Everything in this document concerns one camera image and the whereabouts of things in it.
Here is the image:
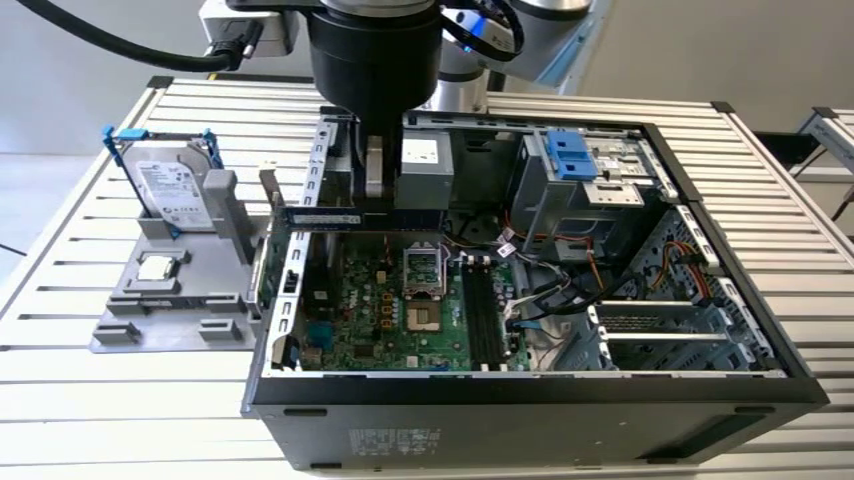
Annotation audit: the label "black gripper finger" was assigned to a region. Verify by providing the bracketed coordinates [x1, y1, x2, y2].
[357, 122, 402, 214]

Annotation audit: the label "RAM stick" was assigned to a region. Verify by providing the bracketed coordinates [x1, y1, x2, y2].
[284, 208, 447, 230]
[110, 294, 242, 310]

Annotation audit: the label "grey power supply unit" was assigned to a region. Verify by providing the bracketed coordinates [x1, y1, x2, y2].
[324, 127, 457, 246]

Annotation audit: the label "metal socket cover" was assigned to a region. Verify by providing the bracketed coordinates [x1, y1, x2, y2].
[402, 243, 447, 297]

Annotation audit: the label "black case fan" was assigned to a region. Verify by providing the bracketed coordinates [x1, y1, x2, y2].
[307, 194, 347, 321]

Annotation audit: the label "green graphics card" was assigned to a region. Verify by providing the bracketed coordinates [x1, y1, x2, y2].
[244, 158, 300, 321]

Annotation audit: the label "blue plastic drive latch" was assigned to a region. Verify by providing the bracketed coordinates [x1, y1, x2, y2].
[545, 130, 595, 182]

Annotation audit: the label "CPU socket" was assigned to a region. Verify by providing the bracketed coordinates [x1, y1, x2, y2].
[405, 297, 447, 335]

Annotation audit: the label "hard disk in blue carrier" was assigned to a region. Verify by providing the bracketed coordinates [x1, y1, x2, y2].
[106, 126, 226, 239]

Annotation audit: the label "grey parts rack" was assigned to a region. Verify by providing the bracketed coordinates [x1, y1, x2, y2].
[88, 168, 266, 355]

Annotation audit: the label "green motherboard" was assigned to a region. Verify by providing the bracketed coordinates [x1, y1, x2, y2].
[292, 239, 535, 374]

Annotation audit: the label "silver CPU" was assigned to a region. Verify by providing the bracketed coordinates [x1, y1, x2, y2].
[135, 254, 180, 281]

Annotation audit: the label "metal disk bay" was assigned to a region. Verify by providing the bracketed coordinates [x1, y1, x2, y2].
[586, 299, 769, 374]

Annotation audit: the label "black PC case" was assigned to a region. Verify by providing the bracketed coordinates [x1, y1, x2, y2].
[239, 104, 832, 472]

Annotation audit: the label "aluminium side table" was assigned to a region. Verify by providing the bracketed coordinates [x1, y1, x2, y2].
[790, 106, 854, 184]

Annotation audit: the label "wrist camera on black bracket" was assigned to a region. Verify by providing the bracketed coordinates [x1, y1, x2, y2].
[439, 0, 530, 57]

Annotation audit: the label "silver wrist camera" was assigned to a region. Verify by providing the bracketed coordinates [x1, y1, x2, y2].
[199, 0, 300, 60]

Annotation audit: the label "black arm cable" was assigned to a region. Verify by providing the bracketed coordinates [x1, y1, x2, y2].
[12, 0, 266, 74]

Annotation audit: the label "black cable bundle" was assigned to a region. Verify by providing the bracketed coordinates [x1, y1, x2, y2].
[506, 259, 642, 321]

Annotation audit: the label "orange red yellow power wires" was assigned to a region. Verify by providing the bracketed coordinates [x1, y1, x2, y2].
[643, 239, 714, 307]

